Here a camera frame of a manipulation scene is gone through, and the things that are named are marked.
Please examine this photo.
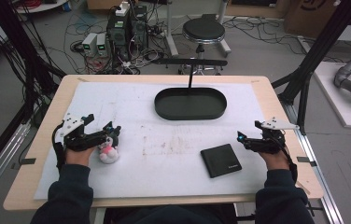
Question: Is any black oval tray with bar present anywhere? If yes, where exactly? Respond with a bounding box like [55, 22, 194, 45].
[152, 58, 229, 121]

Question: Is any white round table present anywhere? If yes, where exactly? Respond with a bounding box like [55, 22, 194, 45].
[10, 0, 69, 15]

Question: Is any black tape piece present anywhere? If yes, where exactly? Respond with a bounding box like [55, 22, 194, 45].
[296, 156, 318, 168]
[19, 157, 37, 166]

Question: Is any large cardboard box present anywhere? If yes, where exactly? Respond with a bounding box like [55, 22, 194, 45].
[283, 0, 351, 35]

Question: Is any black wallet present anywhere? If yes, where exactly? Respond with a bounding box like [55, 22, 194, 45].
[200, 143, 244, 179]

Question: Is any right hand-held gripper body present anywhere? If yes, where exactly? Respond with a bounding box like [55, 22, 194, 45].
[246, 117, 301, 155]

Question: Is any tangle of floor cables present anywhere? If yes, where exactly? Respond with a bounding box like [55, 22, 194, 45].
[46, 12, 177, 76]

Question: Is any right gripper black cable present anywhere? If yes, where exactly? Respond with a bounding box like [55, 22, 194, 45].
[275, 135, 299, 185]

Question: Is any white table mat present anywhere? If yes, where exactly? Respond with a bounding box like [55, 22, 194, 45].
[34, 81, 270, 201]

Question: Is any black metal frame post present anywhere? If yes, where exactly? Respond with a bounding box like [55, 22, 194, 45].
[271, 0, 351, 135]
[0, 0, 67, 126]

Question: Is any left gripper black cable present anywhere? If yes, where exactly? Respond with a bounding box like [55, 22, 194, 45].
[50, 121, 67, 173]

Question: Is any grey power supply unit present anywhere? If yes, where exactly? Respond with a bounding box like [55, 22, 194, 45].
[81, 32, 99, 58]
[95, 32, 109, 58]

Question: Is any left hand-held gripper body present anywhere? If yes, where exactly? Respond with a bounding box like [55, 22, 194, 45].
[54, 112, 110, 153]

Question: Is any black round stool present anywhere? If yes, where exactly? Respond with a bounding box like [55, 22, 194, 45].
[181, 16, 227, 77]

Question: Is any white and pink plush toy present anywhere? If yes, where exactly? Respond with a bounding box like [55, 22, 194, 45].
[98, 126, 121, 165]

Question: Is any white power strip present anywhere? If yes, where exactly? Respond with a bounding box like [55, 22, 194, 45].
[115, 1, 131, 18]

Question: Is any black computer tower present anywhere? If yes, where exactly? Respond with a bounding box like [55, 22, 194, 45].
[105, 12, 132, 61]
[130, 4, 149, 51]

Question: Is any person's right hand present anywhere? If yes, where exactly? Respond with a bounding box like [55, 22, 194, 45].
[257, 149, 291, 172]

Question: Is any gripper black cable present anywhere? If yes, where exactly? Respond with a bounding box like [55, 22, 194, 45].
[50, 121, 67, 173]
[275, 135, 299, 185]

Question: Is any person's lap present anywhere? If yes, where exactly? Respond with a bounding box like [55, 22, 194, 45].
[103, 203, 239, 224]

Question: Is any small cardboard box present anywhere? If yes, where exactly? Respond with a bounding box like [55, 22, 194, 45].
[86, 0, 125, 10]

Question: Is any white platform board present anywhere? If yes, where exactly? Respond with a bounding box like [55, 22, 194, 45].
[313, 61, 351, 131]

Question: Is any person's left hand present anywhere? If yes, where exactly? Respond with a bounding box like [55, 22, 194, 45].
[64, 145, 97, 168]

